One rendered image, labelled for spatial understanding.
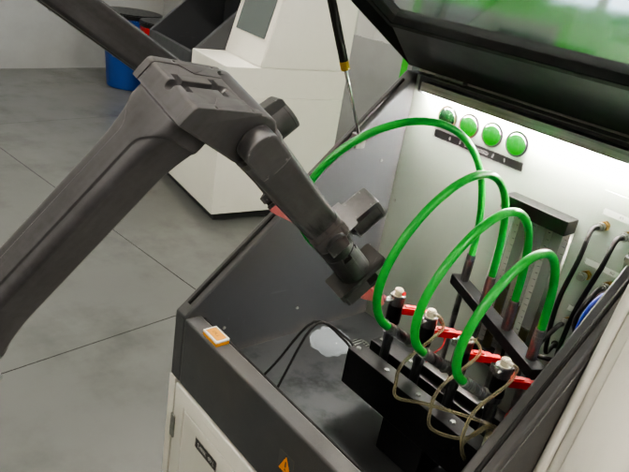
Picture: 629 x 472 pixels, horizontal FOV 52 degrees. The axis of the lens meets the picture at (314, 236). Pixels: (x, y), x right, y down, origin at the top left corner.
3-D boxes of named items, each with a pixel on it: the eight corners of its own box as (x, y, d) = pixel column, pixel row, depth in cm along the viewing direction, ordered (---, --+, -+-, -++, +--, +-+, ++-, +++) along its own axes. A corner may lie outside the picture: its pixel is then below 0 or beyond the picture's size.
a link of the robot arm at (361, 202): (291, 209, 99) (327, 248, 96) (346, 160, 100) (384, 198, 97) (308, 233, 110) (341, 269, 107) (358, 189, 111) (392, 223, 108)
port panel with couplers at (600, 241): (543, 339, 125) (596, 191, 113) (552, 335, 127) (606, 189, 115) (605, 376, 117) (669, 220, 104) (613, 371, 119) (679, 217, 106)
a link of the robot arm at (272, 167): (170, 93, 64) (233, 164, 60) (212, 54, 64) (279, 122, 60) (291, 220, 104) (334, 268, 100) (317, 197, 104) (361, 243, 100)
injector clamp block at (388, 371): (334, 408, 131) (347, 346, 125) (370, 393, 137) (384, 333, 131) (464, 528, 108) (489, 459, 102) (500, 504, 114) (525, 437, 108)
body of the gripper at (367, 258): (390, 265, 109) (370, 238, 105) (345, 305, 109) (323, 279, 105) (373, 248, 115) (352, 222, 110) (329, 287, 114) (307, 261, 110)
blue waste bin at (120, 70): (90, 80, 695) (91, 5, 664) (138, 78, 737) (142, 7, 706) (119, 94, 660) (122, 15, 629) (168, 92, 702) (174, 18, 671)
